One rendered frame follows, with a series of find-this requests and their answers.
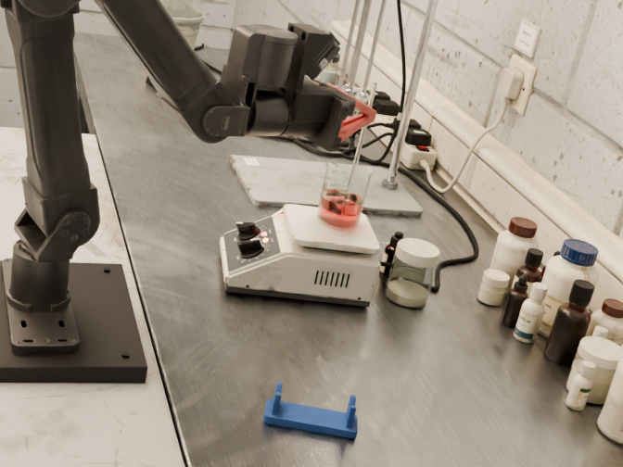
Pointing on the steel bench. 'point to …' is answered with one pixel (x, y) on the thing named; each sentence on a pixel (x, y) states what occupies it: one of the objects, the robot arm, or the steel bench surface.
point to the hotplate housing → (306, 272)
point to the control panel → (254, 237)
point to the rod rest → (311, 417)
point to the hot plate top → (311, 233)
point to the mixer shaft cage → (360, 53)
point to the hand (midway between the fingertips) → (368, 114)
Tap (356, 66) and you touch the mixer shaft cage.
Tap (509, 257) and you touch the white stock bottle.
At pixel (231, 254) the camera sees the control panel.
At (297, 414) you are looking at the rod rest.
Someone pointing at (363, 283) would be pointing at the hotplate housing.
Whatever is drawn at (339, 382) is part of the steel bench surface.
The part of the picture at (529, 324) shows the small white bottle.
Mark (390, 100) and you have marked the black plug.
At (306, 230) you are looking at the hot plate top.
